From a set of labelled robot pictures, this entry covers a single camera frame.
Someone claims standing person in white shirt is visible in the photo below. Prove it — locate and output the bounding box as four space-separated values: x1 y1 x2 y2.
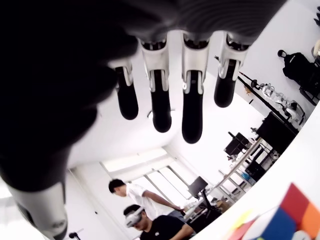
108 178 186 221

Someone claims seated person in black shirt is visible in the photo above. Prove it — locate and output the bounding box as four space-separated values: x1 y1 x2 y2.
123 204 198 240

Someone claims black computer monitor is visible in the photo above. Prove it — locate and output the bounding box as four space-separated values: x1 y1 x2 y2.
187 176 209 200

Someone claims multicoloured Rubik's cube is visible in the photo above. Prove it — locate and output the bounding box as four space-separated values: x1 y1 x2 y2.
222 182 320 240

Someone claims large black equipment case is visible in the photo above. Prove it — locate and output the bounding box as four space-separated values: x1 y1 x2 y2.
256 111 300 155

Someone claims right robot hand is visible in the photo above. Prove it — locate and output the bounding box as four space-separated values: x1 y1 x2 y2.
0 0 288 240

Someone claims black hanging backpack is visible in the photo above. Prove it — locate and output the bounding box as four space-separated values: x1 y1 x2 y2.
282 51 320 88

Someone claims grey metal shelf rack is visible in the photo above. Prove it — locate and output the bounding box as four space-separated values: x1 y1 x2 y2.
214 137 274 204

